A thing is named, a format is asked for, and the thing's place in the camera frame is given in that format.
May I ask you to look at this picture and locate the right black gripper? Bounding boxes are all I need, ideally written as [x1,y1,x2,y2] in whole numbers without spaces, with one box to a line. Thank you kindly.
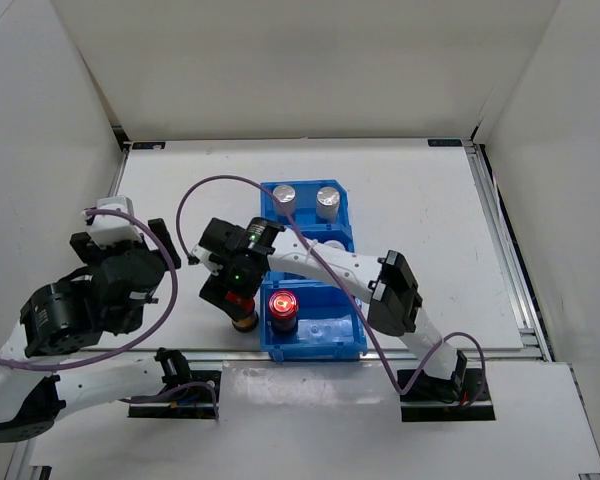
[200,254,267,324]

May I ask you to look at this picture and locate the red-lid sauce jar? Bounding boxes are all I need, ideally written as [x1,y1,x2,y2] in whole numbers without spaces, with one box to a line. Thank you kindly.
[268,290,299,333]
[225,292,259,333]

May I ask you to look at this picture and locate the silver-lid salt shaker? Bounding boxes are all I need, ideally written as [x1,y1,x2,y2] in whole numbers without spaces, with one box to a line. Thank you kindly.
[316,186,341,223]
[272,184,297,217]

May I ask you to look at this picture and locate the white-lid spice jar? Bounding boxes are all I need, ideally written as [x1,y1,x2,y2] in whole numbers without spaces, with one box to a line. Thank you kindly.
[325,240,346,251]

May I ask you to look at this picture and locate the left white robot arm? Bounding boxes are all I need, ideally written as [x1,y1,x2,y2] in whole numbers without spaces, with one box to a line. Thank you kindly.
[0,215,181,444]

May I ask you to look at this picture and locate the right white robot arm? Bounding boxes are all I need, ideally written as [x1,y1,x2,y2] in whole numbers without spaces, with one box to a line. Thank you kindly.
[190,217,467,402]

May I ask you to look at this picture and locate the near blue storage bin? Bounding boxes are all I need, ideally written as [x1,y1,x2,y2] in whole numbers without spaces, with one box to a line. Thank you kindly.
[260,280,368,363]

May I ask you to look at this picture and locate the blue storage bin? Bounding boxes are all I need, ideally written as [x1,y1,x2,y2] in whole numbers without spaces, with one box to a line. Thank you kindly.
[260,280,368,363]
[265,228,365,294]
[261,179,351,234]

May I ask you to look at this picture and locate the far blue storage bin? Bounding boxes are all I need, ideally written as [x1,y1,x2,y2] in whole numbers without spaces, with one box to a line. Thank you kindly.
[261,179,351,234]

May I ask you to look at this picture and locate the middle blue storage bin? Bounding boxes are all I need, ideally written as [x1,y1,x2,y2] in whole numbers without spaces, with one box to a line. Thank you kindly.
[265,228,365,294]

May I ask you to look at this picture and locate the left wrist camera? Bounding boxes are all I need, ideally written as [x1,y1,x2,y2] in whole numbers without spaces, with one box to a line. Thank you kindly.
[82,195,143,250]

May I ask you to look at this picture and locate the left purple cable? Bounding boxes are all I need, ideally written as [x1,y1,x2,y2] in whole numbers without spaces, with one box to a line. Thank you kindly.
[0,209,221,419]

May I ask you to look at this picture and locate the purple cable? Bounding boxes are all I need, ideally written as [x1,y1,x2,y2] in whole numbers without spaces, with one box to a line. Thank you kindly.
[175,174,486,409]
[0,209,221,419]

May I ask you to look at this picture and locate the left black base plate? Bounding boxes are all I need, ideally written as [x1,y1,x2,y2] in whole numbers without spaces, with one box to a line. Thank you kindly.
[122,360,222,420]

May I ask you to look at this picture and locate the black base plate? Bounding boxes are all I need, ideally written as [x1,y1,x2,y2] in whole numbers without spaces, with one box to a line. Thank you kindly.
[400,368,496,423]
[122,360,222,420]

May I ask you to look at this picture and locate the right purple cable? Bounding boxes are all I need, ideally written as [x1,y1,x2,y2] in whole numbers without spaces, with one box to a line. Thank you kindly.
[175,174,486,409]

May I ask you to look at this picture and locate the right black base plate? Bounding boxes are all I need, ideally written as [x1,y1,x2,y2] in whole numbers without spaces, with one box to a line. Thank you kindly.
[400,368,496,423]

